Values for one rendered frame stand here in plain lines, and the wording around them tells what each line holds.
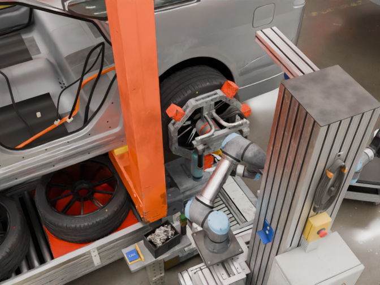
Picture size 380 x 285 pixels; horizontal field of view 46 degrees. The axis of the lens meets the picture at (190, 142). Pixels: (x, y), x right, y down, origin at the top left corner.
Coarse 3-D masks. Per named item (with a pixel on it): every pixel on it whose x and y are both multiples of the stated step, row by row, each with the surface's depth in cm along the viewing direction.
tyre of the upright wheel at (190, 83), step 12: (180, 72) 298; (192, 72) 297; (204, 72) 298; (216, 72) 307; (168, 84) 295; (180, 84) 292; (192, 84) 289; (204, 84) 289; (216, 84) 293; (168, 96) 291; (180, 96) 286; (192, 96) 290; (168, 120) 294; (168, 132) 302; (168, 144) 310; (204, 144) 331
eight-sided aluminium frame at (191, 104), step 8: (200, 96) 289; (208, 96) 291; (216, 96) 289; (224, 96) 292; (192, 104) 284; (200, 104) 286; (232, 104) 302; (240, 104) 306; (184, 112) 290; (192, 112) 287; (184, 120) 289; (232, 120) 321; (168, 128) 295; (176, 128) 290; (176, 136) 296; (176, 144) 301; (176, 152) 307; (184, 152) 311; (208, 152) 326
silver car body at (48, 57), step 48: (0, 0) 222; (48, 0) 226; (96, 0) 237; (192, 0) 260; (240, 0) 275; (288, 0) 293; (0, 48) 381; (48, 48) 375; (96, 48) 270; (192, 48) 280; (240, 48) 301; (0, 96) 326; (48, 96) 337; (96, 96) 305; (240, 96) 335; (0, 144) 263; (48, 144) 281; (96, 144) 295
